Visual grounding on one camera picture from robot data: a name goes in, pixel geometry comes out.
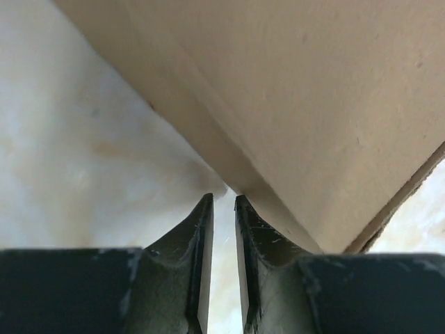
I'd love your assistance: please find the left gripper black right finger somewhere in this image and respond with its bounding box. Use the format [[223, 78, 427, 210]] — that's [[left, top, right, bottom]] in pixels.
[[235, 196, 444, 333]]

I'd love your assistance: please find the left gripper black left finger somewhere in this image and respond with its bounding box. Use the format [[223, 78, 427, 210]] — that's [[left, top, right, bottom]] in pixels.
[[1, 193, 213, 333]]

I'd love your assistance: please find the brown cardboard box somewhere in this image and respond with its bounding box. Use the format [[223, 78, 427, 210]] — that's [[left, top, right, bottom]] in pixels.
[[57, 1, 444, 253]]

